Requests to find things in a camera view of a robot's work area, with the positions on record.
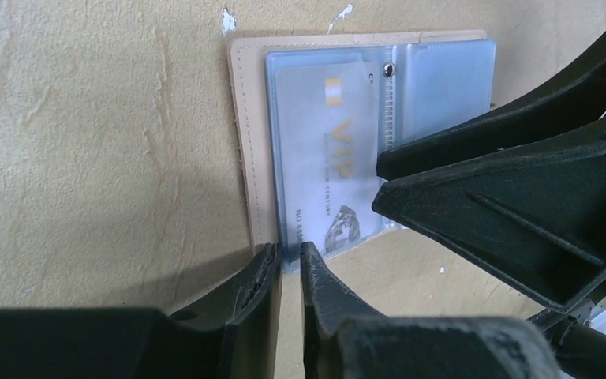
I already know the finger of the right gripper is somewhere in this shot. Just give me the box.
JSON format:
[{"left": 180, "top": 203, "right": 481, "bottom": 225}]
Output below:
[{"left": 376, "top": 31, "right": 606, "bottom": 180}]

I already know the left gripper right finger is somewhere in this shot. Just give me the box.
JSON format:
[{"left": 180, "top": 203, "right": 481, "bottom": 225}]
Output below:
[{"left": 300, "top": 242, "right": 559, "bottom": 378}]

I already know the beige card holder wallet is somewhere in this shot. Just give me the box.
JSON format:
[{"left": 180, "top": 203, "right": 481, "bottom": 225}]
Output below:
[{"left": 227, "top": 30, "right": 496, "bottom": 273}]

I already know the silver VIP credit card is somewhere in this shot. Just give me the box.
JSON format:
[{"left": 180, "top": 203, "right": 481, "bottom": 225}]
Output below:
[{"left": 275, "top": 62, "right": 383, "bottom": 254}]

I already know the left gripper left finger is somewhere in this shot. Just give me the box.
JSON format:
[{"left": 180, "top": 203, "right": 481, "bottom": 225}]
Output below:
[{"left": 0, "top": 244, "right": 282, "bottom": 378}]

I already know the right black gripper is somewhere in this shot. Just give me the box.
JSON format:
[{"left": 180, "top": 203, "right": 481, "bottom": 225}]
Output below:
[{"left": 372, "top": 109, "right": 606, "bottom": 378}]

